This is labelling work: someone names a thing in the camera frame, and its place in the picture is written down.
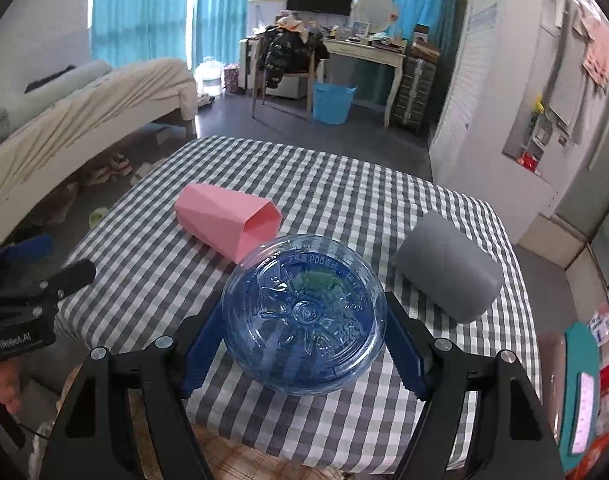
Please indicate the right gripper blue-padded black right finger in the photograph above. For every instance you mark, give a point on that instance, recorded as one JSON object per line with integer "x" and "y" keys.
{"x": 510, "y": 439}

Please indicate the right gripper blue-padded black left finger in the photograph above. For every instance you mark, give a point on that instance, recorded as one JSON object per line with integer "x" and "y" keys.
{"x": 124, "y": 415}

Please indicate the blue plastic water bottle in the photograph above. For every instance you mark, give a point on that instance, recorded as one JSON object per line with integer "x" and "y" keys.
{"x": 304, "y": 315}

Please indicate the grey plastic cup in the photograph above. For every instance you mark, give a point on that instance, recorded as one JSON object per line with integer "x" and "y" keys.
{"x": 449, "y": 268}

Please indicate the pink faceted cup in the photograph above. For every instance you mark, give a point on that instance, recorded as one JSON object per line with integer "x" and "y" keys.
{"x": 230, "y": 222}

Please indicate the person's left hand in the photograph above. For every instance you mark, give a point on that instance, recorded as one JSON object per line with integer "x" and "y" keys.
{"x": 10, "y": 386}

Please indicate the lit smartphone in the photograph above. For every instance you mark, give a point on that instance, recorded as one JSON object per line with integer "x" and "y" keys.
{"x": 584, "y": 414}

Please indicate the teal round stool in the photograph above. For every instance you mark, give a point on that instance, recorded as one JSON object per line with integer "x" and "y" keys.
{"x": 570, "y": 373}

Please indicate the white refill pouch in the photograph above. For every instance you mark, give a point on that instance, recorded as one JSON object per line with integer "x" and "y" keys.
{"x": 599, "y": 325}

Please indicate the checkered grey tablecloth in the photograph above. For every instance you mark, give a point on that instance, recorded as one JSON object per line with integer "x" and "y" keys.
{"x": 151, "y": 274}

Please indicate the sneakers under bed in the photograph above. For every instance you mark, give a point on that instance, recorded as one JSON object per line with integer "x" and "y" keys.
{"x": 115, "y": 165}

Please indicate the red box on shelf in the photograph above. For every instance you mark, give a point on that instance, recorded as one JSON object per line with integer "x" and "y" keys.
{"x": 528, "y": 161}

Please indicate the bed with beige blanket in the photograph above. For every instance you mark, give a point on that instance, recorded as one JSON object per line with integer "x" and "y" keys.
{"x": 47, "y": 149}

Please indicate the grey hanging towel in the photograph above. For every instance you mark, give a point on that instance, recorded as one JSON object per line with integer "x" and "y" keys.
{"x": 567, "y": 93}

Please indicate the large clear water jug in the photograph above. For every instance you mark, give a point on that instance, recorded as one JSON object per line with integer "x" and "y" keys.
{"x": 209, "y": 75}

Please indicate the blue plastic basket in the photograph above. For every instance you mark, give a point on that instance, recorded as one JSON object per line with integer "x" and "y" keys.
{"x": 331, "y": 103}

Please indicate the pink hanging towel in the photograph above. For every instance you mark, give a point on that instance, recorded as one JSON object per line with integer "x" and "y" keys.
{"x": 596, "y": 61}

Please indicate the cream desk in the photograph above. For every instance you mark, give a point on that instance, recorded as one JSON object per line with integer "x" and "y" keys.
{"x": 394, "y": 58}

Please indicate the left teal window curtain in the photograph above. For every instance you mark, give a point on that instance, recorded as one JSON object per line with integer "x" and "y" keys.
{"x": 123, "y": 32}

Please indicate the teal window curtain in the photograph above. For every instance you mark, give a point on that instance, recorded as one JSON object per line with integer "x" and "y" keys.
{"x": 218, "y": 25}
{"x": 123, "y": 32}

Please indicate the chair with piled clothes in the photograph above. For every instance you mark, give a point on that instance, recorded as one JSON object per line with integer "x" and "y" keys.
{"x": 288, "y": 48}

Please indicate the white round fan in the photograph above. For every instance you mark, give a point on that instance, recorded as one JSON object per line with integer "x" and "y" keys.
{"x": 378, "y": 14}

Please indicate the right teal window curtain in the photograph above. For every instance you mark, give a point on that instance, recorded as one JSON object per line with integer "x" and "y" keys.
{"x": 218, "y": 25}

